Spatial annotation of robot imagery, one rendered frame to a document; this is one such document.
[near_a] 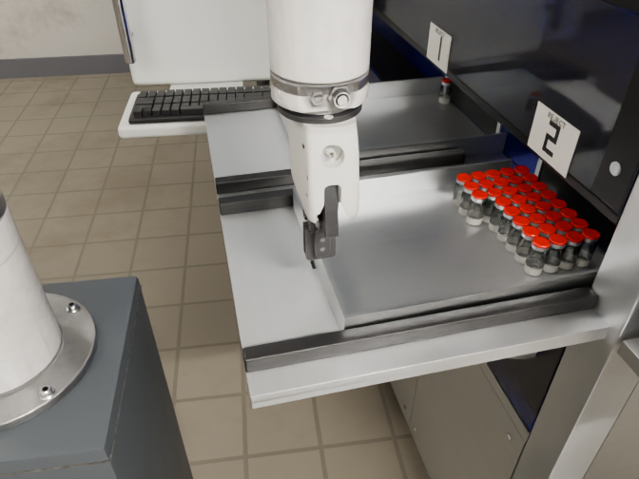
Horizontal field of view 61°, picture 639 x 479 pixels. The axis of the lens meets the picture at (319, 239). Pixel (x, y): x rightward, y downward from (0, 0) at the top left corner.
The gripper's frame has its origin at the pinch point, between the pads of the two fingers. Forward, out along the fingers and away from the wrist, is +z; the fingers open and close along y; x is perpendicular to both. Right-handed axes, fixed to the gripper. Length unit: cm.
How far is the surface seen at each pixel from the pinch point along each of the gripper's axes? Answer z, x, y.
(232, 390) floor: 97, 13, 58
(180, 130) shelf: 18, 15, 68
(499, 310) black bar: 7.4, -18.4, -7.5
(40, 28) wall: 68, 100, 333
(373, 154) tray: 6.9, -15.3, 28.1
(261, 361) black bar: 8.0, 7.8, -8.1
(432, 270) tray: 9.2, -14.9, 2.3
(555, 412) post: 28.1, -30.5, -9.0
